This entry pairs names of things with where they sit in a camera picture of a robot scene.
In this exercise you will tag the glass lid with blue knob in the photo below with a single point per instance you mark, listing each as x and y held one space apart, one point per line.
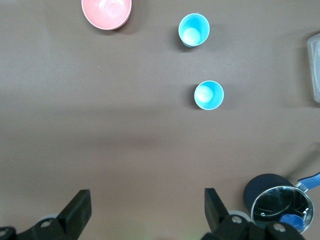
280 207

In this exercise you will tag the pink bowl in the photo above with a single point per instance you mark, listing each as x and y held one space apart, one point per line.
106 12

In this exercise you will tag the clear plastic lidded container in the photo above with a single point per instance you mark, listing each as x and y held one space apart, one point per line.
314 67

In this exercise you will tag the blue plastic cup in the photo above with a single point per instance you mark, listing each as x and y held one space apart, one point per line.
208 95
193 30

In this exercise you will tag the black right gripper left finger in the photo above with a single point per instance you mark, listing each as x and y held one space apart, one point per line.
75 212

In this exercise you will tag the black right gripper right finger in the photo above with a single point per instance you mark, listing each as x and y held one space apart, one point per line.
217 212

